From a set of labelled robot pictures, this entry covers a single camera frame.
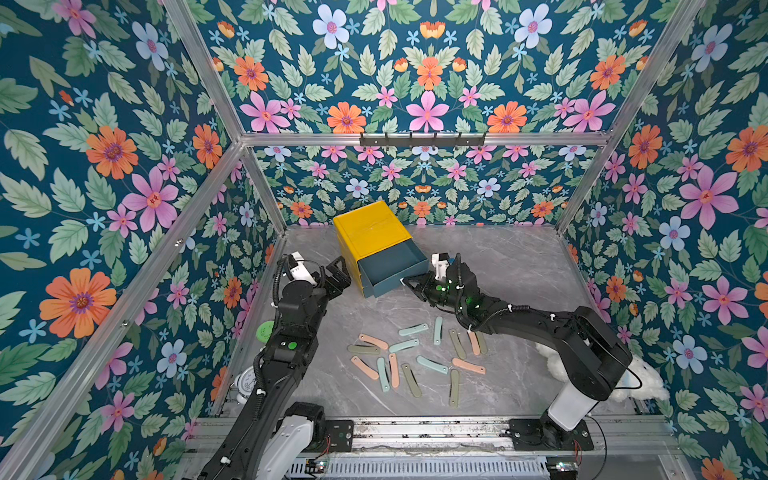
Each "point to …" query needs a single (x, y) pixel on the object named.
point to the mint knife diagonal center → (434, 365)
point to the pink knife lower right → (469, 366)
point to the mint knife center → (403, 346)
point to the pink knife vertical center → (394, 370)
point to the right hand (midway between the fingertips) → (408, 273)
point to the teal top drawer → (382, 271)
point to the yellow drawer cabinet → (367, 230)
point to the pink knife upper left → (379, 343)
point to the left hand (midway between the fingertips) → (336, 263)
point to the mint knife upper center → (408, 331)
